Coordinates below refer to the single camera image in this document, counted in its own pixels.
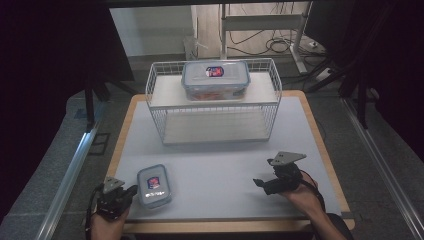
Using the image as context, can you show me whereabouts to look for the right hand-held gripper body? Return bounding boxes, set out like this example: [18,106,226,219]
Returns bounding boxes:
[263,151,307,196]

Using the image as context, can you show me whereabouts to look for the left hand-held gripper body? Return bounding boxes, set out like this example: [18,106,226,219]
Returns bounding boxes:
[96,176,134,221]

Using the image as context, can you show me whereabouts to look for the small clear food container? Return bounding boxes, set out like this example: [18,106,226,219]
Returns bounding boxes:
[136,163,173,210]

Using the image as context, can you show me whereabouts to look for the white wire rack shelf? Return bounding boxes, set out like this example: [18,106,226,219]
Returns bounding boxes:
[145,57,283,146]

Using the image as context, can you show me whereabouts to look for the large clear food container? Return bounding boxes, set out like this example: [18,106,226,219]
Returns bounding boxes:
[181,59,251,102]

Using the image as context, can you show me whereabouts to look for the person's left hand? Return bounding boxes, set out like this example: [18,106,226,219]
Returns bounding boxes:
[90,206,130,240]

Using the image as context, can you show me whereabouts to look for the person's right hand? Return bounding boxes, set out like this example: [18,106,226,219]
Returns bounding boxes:
[283,176,323,215]

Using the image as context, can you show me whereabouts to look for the grey table mat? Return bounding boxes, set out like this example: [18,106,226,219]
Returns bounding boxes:
[114,96,343,223]

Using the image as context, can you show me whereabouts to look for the wooden table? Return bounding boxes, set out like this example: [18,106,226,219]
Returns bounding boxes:
[88,89,356,235]

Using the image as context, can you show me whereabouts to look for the black stand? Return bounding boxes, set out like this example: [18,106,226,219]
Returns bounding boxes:
[339,75,372,130]
[83,75,112,133]

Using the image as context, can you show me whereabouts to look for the white power strip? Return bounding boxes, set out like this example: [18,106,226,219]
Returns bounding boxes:
[314,67,333,83]

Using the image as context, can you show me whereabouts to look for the clear plastic holder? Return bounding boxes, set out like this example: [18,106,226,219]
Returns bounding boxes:
[182,34,208,62]

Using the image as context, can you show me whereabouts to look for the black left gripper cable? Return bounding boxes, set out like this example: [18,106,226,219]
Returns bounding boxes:
[84,185,105,240]

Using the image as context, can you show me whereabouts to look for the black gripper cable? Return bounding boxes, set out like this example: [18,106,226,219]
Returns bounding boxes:
[84,185,105,240]
[308,184,327,218]

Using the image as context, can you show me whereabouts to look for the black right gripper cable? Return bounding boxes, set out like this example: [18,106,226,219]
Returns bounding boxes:
[308,184,327,218]

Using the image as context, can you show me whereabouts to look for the aluminium rail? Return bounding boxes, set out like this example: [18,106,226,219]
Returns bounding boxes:
[343,97,424,240]
[34,128,98,240]

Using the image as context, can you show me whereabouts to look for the black square floor frame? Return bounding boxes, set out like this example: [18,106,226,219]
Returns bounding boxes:
[88,132,111,156]

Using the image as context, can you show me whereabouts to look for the black floor cables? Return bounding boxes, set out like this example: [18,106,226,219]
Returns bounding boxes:
[229,29,326,58]

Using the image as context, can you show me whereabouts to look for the white metal stand frame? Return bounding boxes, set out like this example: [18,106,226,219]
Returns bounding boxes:
[219,2,311,75]

